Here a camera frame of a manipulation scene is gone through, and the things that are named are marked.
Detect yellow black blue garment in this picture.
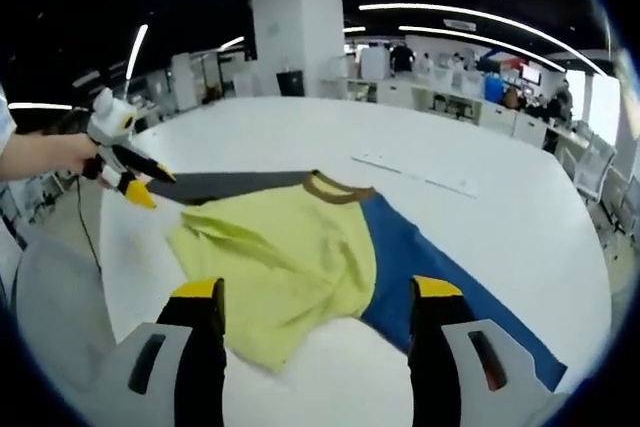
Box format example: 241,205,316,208
147,169,570,393

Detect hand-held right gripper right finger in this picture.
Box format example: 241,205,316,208
408,275,556,427

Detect blue barrel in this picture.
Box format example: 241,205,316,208
483,74,504,101

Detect white cabinet row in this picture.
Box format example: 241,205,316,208
319,76,551,148

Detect white tall box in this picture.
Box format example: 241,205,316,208
360,45,392,79

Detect white square pillar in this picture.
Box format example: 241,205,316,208
249,0,346,98

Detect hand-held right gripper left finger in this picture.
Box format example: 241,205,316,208
74,277,229,427

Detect person's left hand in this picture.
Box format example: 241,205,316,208
62,134,109,187

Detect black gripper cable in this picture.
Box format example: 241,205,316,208
73,177,105,276

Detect black bin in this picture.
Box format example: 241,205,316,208
275,69,306,97

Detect white locker cabinet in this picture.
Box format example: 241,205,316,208
172,50,251,113

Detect short ceiling light strip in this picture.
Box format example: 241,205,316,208
127,24,150,81
7,101,74,112

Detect white socket panel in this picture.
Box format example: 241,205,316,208
349,150,480,198

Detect group of white office chairs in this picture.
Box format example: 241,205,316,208
559,121,640,238

